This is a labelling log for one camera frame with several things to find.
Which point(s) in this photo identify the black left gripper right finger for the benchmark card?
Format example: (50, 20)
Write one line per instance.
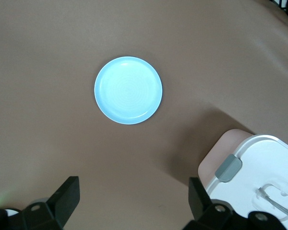
(206, 213)

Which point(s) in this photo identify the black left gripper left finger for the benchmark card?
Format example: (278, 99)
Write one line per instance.
(60, 206)

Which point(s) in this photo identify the white lidded storage box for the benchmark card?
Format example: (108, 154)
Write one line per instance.
(266, 163)

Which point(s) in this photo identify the brown table mat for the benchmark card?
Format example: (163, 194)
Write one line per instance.
(50, 107)

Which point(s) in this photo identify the light blue round plate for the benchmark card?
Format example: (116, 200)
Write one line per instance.
(128, 91)

